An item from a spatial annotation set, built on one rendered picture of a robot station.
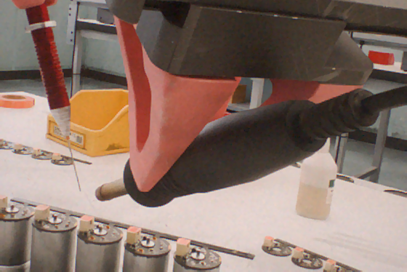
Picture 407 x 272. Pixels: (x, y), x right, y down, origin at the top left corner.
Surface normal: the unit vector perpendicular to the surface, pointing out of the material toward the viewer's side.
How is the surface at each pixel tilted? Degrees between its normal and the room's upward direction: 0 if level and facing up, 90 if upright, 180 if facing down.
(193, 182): 133
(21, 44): 90
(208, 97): 139
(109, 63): 90
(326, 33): 119
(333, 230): 0
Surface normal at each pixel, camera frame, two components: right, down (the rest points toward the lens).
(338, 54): 0.32, -0.75
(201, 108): 0.21, 0.89
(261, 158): -0.54, 0.62
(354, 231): 0.11, -0.97
